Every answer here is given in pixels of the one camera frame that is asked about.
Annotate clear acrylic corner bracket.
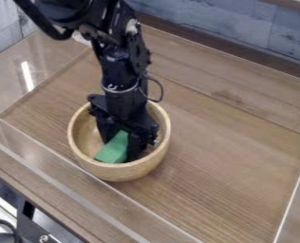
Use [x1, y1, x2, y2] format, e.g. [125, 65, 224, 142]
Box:
[72, 31, 91, 47]

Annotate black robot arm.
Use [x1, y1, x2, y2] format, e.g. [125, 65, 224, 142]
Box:
[12, 0, 159, 163]

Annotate black floor cable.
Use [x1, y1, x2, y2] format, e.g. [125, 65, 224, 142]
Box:
[0, 217, 21, 243]

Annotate green rectangular stick block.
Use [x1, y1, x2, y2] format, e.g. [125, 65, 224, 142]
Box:
[93, 130, 128, 164]

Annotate round wooden bowl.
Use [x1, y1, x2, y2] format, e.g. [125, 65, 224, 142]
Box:
[65, 102, 171, 182]

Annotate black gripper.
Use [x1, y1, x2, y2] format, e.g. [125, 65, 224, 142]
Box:
[87, 84, 159, 161]

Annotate black table leg frame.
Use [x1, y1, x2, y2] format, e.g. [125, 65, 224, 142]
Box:
[16, 199, 60, 243]

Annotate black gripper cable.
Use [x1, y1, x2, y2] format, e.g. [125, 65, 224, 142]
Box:
[137, 73, 164, 103]

